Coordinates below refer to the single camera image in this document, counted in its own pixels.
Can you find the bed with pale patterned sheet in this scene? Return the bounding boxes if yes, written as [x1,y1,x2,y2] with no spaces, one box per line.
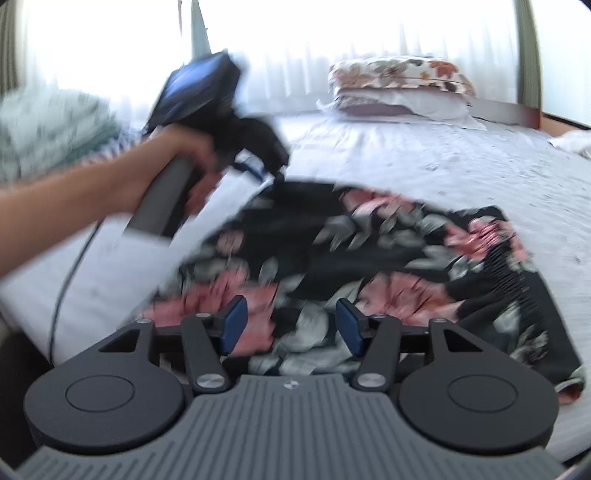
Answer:
[0,111,591,462]

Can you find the person's left hand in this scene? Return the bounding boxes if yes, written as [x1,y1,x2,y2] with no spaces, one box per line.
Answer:
[121,124,223,217]

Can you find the crumpled white cloth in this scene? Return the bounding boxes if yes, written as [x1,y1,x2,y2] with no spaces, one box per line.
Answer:
[548,130,591,160]

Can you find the white sheer curtain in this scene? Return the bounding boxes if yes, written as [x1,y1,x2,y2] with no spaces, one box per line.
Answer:
[21,0,525,114]

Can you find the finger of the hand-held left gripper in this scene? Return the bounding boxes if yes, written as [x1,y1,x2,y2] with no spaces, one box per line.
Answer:
[217,117,291,186]

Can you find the white pillow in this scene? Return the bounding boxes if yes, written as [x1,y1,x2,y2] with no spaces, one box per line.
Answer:
[316,88,488,131]

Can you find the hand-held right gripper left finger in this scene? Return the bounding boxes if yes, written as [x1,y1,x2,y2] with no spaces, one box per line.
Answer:
[99,295,250,394]

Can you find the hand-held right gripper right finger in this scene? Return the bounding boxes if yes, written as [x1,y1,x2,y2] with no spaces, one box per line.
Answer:
[335,298,486,394]

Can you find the black cable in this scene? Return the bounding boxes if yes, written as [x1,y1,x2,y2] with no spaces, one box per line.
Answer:
[46,220,103,367]

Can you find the black floral pants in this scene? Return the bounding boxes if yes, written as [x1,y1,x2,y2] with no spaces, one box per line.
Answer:
[154,181,585,408]

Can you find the floral pillow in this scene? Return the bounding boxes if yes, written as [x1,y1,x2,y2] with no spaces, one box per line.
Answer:
[328,55,476,97]

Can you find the folded green patterned cloth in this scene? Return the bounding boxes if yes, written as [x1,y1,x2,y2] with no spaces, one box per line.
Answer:
[0,88,124,184]

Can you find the person's left forearm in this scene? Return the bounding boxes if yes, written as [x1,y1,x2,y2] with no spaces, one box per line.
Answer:
[0,148,139,280]

